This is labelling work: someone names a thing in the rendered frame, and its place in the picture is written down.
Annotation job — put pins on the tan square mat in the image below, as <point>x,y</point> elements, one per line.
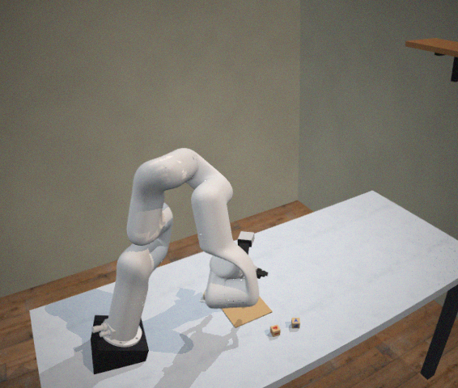
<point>241,316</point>

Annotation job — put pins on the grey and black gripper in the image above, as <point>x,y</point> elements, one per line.
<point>261,273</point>

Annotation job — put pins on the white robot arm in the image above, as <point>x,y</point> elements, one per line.
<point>225,289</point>

